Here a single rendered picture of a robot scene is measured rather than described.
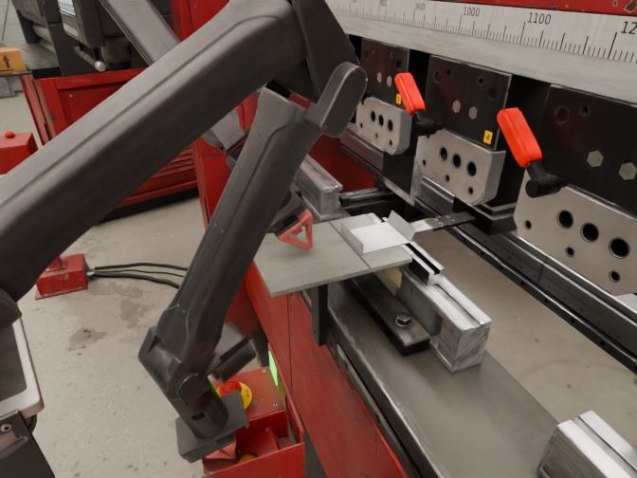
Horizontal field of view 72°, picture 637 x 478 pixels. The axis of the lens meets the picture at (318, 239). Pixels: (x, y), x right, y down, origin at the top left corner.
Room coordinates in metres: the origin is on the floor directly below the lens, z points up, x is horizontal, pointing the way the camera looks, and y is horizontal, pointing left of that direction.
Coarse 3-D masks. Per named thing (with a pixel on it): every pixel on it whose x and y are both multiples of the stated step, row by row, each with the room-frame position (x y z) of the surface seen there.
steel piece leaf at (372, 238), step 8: (376, 224) 0.76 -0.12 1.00; (384, 224) 0.76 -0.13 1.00; (344, 232) 0.72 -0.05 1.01; (352, 232) 0.69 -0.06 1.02; (360, 232) 0.73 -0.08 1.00; (368, 232) 0.73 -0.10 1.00; (376, 232) 0.73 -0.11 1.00; (384, 232) 0.73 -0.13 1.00; (392, 232) 0.73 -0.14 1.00; (352, 240) 0.69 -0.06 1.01; (360, 240) 0.70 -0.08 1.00; (368, 240) 0.70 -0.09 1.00; (376, 240) 0.70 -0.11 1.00; (384, 240) 0.70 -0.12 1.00; (392, 240) 0.70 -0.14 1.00; (400, 240) 0.70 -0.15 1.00; (360, 248) 0.66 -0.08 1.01; (368, 248) 0.67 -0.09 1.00; (376, 248) 0.67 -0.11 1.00; (384, 248) 0.67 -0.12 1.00
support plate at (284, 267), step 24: (360, 216) 0.80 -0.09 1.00; (264, 240) 0.70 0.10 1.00; (336, 240) 0.70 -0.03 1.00; (264, 264) 0.62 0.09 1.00; (288, 264) 0.62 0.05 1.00; (312, 264) 0.62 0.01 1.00; (336, 264) 0.62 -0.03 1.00; (360, 264) 0.62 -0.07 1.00; (384, 264) 0.62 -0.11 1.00; (288, 288) 0.56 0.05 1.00
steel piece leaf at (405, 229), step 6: (390, 216) 0.77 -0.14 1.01; (396, 216) 0.76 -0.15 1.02; (390, 222) 0.76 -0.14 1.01; (396, 222) 0.75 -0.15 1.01; (402, 222) 0.74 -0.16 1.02; (396, 228) 0.74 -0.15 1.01; (402, 228) 0.73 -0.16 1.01; (408, 228) 0.72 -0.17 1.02; (414, 228) 0.70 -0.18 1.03; (402, 234) 0.72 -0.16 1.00; (408, 234) 0.71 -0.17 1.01; (408, 240) 0.70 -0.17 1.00
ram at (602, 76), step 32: (448, 0) 0.61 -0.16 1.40; (480, 0) 0.55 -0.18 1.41; (512, 0) 0.51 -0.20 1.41; (544, 0) 0.47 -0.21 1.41; (576, 0) 0.44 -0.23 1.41; (608, 0) 0.41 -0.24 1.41; (352, 32) 0.85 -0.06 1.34; (384, 32) 0.74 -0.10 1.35; (416, 32) 0.66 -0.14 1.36; (448, 32) 0.60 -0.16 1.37; (480, 64) 0.54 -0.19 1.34; (512, 64) 0.49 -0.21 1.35; (544, 64) 0.45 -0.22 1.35; (576, 64) 0.42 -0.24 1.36; (608, 64) 0.39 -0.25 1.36; (608, 96) 0.39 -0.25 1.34
